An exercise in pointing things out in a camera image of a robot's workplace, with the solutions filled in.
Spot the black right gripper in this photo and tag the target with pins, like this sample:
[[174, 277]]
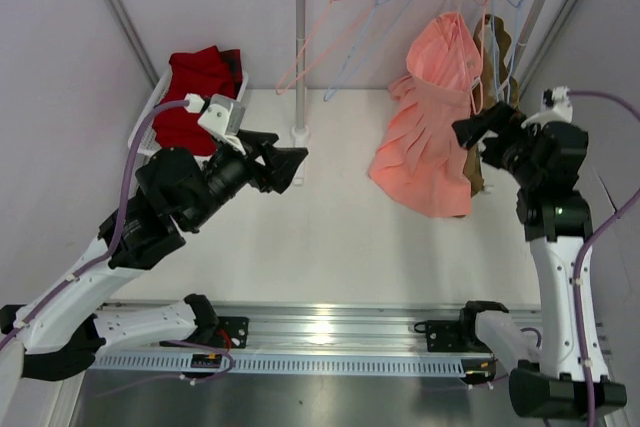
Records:
[[498, 135]]

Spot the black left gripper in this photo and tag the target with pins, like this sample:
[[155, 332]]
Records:
[[280, 163]]

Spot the pink pleated skirt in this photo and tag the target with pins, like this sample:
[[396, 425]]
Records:
[[419, 162]]

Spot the pink wire hanger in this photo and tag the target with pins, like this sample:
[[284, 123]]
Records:
[[339, 19], [476, 107]]

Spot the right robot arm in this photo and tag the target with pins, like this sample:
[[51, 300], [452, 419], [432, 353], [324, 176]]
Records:
[[566, 378]]

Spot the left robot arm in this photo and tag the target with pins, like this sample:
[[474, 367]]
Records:
[[62, 334]]

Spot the brown pleated skirt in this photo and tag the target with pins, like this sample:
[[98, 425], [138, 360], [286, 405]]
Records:
[[504, 42]]

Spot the dark plaid skirt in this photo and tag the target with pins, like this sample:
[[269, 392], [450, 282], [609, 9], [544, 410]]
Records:
[[232, 58]]

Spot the white plastic laundry basket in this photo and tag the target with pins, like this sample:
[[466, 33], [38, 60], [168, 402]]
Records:
[[148, 146]]

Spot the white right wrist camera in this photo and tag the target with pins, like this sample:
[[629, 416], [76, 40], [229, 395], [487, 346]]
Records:
[[552, 107]]

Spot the blue wire hanger middle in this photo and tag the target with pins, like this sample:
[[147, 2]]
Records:
[[377, 25]]

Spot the blue wire hanger holding skirt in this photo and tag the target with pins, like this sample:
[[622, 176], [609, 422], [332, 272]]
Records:
[[520, 7]]

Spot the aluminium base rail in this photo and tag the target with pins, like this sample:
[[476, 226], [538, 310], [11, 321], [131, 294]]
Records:
[[336, 329]]

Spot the perforated white cable duct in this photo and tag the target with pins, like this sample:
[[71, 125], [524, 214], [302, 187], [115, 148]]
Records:
[[250, 363]]

